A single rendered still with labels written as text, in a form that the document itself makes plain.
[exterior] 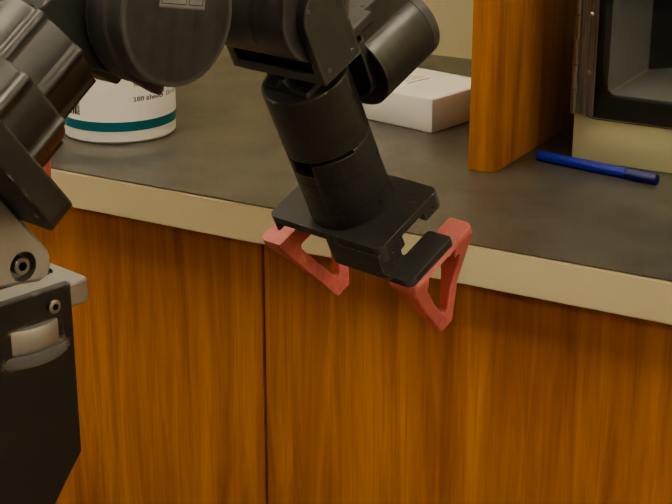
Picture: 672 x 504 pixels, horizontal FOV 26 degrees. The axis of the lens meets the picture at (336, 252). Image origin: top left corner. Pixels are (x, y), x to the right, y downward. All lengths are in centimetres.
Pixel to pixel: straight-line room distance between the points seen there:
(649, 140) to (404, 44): 64
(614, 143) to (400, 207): 63
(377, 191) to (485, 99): 56
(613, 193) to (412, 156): 23
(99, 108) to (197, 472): 41
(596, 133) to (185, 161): 44
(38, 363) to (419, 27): 32
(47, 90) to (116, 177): 77
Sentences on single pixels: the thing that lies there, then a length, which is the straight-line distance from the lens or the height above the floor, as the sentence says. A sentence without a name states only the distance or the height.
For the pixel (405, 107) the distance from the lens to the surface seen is 168.
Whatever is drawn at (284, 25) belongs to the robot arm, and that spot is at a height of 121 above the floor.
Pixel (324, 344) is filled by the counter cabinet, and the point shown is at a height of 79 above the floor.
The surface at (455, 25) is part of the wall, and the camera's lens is 209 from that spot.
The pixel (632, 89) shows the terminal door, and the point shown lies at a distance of 153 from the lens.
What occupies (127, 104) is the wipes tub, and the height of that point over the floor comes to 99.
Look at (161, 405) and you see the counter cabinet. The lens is 161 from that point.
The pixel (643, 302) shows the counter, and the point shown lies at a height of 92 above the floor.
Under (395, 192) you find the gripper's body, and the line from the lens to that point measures 97.
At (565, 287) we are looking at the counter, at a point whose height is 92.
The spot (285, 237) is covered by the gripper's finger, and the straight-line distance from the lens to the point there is 101.
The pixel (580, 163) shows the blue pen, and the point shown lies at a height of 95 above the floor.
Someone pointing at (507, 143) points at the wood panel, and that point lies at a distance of 154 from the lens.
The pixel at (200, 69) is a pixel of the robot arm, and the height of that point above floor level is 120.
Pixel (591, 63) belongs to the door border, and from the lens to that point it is 154.
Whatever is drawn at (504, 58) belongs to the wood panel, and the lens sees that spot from 150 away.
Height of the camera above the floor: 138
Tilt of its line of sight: 20 degrees down
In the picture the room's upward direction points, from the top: straight up
